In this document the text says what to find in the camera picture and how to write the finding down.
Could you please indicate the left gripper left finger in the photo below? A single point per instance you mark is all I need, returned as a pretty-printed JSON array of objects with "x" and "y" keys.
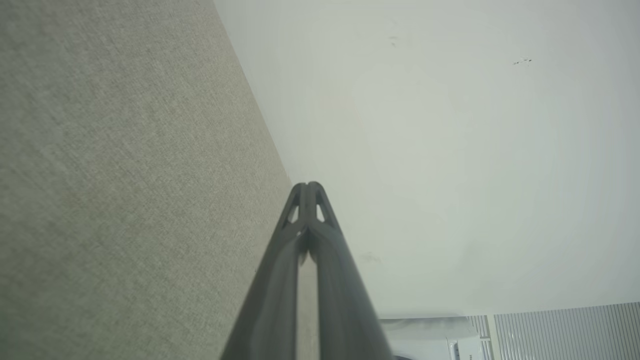
[{"x": 272, "y": 300}]

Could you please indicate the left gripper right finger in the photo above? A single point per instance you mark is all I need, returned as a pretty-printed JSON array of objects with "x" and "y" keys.
[{"x": 345, "y": 300}]

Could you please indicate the white washing machine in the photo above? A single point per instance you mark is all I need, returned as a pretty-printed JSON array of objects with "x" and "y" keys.
[{"x": 435, "y": 340}]

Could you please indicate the grey fabric sofa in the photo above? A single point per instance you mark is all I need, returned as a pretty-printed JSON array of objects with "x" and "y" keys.
[{"x": 125, "y": 200}]

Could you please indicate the white ribbed panel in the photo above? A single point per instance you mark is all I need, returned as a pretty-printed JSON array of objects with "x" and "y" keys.
[{"x": 570, "y": 332}]

